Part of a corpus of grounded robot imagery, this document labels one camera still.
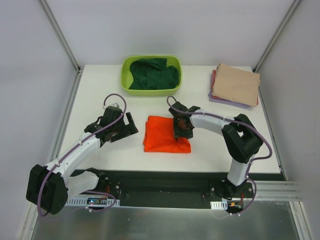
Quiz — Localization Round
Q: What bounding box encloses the dark green t shirt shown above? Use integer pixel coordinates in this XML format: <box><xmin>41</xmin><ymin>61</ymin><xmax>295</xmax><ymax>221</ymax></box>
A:
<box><xmin>129</xmin><ymin>58</ymin><xmax>179</xmax><ymax>91</ymax></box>

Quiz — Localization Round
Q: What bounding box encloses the green plastic bin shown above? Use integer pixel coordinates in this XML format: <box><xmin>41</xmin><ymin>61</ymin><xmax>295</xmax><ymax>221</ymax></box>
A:
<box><xmin>121</xmin><ymin>55</ymin><xmax>182</xmax><ymax>97</ymax></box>

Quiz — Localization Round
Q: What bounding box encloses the aluminium frame post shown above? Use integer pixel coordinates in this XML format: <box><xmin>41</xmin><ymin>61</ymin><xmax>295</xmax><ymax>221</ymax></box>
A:
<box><xmin>252</xmin><ymin>0</ymin><xmax>303</xmax><ymax>73</ymax></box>
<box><xmin>37</xmin><ymin>0</ymin><xmax>81</xmax><ymax>73</ymax></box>

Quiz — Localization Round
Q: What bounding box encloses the right white cable duct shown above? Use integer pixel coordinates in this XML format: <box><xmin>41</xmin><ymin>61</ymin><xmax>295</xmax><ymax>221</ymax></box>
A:
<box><xmin>210</xmin><ymin>200</ymin><xmax>228</xmax><ymax>211</ymax></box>

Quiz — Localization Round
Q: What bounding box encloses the right aluminium frame post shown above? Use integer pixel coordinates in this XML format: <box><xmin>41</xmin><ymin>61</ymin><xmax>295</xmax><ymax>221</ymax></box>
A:
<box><xmin>252</xmin><ymin>0</ymin><xmax>303</xmax><ymax>73</ymax></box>

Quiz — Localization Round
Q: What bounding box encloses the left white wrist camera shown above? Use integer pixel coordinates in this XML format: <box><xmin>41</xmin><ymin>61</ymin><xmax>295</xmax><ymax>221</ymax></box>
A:
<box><xmin>110</xmin><ymin>103</ymin><xmax>120</xmax><ymax>108</ymax></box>

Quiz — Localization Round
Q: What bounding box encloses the beige folded t shirt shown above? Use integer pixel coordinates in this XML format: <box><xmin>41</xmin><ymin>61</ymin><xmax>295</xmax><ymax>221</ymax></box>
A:
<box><xmin>211</xmin><ymin>63</ymin><xmax>261</xmax><ymax>107</ymax></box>

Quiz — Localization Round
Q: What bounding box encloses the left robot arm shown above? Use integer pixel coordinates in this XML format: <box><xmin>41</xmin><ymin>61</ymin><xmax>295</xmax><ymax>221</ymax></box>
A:
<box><xmin>26</xmin><ymin>105</ymin><xmax>138</xmax><ymax>215</ymax></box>

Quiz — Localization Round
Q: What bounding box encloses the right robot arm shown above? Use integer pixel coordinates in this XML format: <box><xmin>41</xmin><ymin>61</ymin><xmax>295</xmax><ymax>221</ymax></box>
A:
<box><xmin>169</xmin><ymin>101</ymin><xmax>263</xmax><ymax>199</ymax></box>

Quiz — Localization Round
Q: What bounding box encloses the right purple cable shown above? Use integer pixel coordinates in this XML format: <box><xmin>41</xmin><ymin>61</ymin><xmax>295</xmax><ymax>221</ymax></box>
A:
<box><xmin>166</xmin><ymin>95</ymin><xmax>273</xmax><ymax>220</ymax></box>

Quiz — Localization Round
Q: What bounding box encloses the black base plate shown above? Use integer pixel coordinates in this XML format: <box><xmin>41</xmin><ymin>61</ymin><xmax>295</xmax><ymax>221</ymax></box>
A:
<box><xmin>47</xmin><ymin>167</ymin><xmax>256</xmax><ymax>208</ymax></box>

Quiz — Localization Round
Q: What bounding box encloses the left aluminium frame post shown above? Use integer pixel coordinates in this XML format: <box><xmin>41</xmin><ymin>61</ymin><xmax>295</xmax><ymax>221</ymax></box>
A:
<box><xmin>37</xmin><ymin>0</ymin><xmax>81</xmax><ymax>73</ymax></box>

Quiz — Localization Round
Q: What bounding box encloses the left white cable duct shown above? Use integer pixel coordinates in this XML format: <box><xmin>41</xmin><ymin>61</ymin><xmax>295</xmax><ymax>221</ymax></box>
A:
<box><xmin>65</xmin><ymin>196</ymin><xmax>120</xmax><ymax>208</ymax></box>

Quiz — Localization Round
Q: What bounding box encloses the purple cable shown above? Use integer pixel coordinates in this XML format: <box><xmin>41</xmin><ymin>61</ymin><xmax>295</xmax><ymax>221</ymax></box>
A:
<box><xmin>166</xmin><ymin>95</ymin><xmax>273</xmax><ymax>220</ymax></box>
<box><xmin>36</xmin><ymin>93</ymin><xmax>128</xmax><ymax>218</ymax></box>

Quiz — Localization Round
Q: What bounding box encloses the front aluminium rail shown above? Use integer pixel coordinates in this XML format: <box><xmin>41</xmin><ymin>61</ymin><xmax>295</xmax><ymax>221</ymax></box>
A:
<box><xmin>255</xmin><ymin>180</ymin><xmax>302</xmax><ymax>202</ymax></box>

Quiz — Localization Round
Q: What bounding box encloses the white cable duct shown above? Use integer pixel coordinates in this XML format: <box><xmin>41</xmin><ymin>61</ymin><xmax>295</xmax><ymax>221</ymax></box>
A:
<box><xmin>65</xmin><ymin>196</ymin><xmax>120</xmax><ymax>208</ymax></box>
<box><xmin>210</xmin><ymin>200</ymin><xmax>228</xmax><ymax>211</ymax></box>

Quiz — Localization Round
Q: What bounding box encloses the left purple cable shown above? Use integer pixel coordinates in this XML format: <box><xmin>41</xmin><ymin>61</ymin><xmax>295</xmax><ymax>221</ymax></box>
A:
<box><xmin>36</xmin><ymin>93</ymin><xmax>128</xmax><ymax>218</ymax></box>

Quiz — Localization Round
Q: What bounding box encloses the orange t shirt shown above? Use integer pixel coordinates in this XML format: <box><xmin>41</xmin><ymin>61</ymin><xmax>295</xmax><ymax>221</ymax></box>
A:
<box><xmin>143</xmin><ymin>115</ymin><xmax>192</xmax><ymax>154</ymax></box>

